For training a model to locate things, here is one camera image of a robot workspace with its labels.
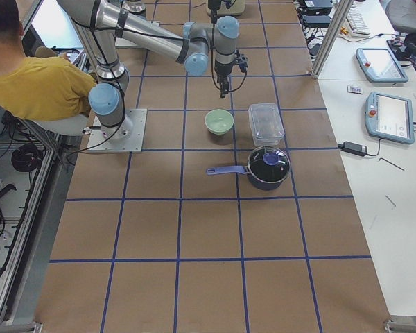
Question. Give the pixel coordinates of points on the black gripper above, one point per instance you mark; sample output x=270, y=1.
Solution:
x=213, y=5
x=222, y=68

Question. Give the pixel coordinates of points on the green bowl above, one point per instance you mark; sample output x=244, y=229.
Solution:
x=219, y=121

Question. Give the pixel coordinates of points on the cream toaster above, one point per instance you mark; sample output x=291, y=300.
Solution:
x=231, y=7

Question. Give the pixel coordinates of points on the clear plastic lidded container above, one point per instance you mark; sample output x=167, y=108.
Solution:
x=265, y=124

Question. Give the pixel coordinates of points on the blue pot with glass lid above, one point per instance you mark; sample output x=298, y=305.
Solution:
x=267, y=167

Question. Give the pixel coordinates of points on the white keyboard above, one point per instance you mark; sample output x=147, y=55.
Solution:
x=355, y=24

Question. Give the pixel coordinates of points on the upper teach pendant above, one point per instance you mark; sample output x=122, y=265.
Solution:
x=380, y=66

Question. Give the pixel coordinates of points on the teach pendant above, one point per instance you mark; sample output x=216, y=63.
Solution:
x=389, y=117
x=380, y=66

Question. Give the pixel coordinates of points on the black power adapter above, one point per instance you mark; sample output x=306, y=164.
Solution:
x=353, y=148

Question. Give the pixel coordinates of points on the person in yellow shirt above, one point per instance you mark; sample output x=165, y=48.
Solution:
x=41, y=89

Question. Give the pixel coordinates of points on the lower teach pendant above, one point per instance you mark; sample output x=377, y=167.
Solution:
x=389, y=117

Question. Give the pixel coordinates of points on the allen key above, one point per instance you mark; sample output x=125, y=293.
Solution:
x=391, y=163

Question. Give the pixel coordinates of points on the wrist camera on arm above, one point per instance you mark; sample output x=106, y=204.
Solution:
x=241, y=61

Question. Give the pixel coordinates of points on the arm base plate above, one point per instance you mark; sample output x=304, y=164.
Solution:
x=128, y=138
x=134, y=37

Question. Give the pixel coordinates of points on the aluminium frame post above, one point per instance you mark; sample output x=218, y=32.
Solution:
x=338, y=18

